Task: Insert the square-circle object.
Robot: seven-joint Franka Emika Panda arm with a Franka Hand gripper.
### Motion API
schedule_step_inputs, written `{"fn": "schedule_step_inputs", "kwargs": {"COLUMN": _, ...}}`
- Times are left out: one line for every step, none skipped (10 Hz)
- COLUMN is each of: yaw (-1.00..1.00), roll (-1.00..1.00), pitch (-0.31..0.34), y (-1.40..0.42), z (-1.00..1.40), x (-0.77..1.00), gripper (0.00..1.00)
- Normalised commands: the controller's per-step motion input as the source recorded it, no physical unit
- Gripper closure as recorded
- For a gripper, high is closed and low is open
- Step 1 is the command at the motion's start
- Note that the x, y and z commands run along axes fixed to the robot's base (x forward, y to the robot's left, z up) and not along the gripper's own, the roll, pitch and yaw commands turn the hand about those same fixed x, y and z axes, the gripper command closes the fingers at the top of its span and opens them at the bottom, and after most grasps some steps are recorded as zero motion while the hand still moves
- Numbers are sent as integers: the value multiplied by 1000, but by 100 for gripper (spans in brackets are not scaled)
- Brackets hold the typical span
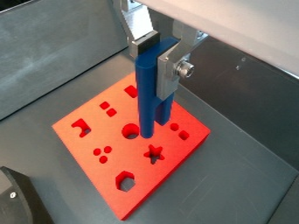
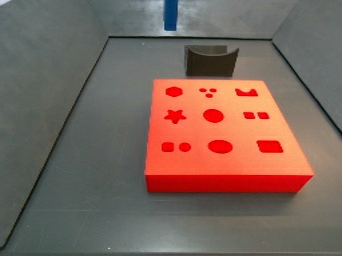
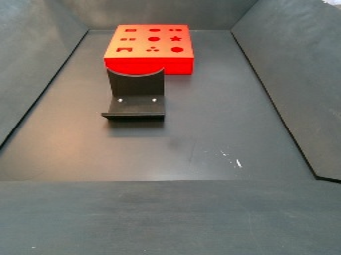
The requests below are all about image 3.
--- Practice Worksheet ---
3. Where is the black curved holder stand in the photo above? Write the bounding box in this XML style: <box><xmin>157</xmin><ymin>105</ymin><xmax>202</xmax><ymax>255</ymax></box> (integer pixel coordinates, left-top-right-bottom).
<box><xmin>102</xmin><ymin>70</ymin><xmax>166</xmax><ymax>120</ymax></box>

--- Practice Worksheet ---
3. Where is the red shape-sorter block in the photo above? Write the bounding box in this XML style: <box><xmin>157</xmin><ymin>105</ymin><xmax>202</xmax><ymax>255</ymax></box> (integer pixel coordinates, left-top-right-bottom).
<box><xmin>103</xmin><ymin>24</ymin><xmax>194</xmax><ymax>75</ymax></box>

